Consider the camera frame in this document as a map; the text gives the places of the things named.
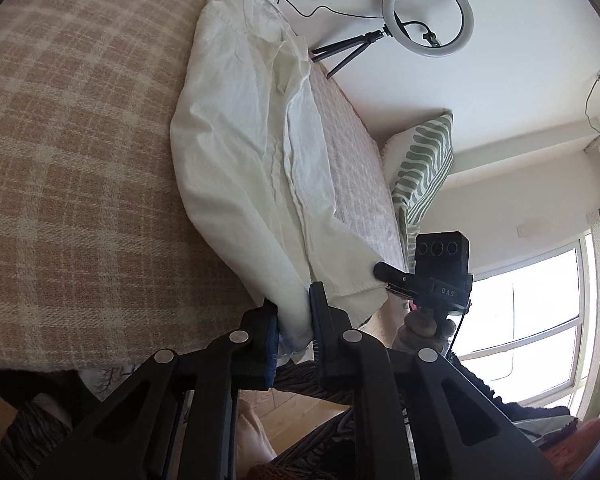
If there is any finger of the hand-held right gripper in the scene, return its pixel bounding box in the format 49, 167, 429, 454
372, 261, 417, 301

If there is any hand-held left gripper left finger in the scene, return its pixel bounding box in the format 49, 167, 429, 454
35, 299, 282, 480

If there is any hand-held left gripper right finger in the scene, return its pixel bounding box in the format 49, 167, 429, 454
307, 282, 571, 480

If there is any white long-sleeved shirt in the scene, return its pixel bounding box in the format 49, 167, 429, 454
170, 0, 388, 357

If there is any person's right hand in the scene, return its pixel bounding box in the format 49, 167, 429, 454
396, 307, 457, 357

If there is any person's bare foot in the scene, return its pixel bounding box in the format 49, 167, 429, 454
237, 399, 278, 473

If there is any window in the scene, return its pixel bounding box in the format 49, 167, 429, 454
450, 232, 600, 411

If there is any green striped white pillow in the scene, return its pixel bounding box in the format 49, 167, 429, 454
382, 110, 455, 261

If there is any white branch print sheet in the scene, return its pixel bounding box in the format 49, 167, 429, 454
77, 362, 151, 401

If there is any small black tripod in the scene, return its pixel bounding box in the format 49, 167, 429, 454
310, 27, 388, 80

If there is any brown fuzzy cloth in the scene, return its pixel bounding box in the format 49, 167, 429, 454
530, 412, 600, 480

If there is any black gooseneck phone holder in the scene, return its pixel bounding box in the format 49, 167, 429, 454
402, 20, 441, 49

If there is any beige checked blanket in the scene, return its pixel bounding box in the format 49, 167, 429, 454
0, 0, 411, 376

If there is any thin wall cable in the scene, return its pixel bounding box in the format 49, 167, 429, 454
582, 71, 600, 136

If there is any white ring light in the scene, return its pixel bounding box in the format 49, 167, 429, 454
382, 0, 475, 58

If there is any black power cable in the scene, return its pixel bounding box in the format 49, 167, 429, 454
277, 0, 387, 21

